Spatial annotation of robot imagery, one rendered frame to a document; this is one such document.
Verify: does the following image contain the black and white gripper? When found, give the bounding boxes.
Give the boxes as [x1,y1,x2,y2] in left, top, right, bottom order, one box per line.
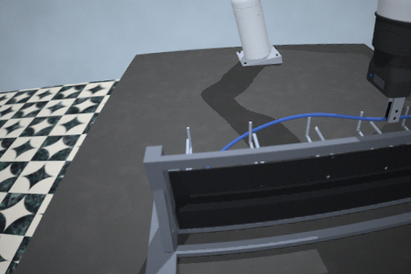
[366,0,411,123]

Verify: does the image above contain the blue cable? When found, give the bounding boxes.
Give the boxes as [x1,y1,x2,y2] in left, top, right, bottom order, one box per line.
[221,113,411,151]

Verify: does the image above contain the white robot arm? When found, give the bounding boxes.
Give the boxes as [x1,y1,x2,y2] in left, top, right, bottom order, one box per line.
[231,0,271,59]

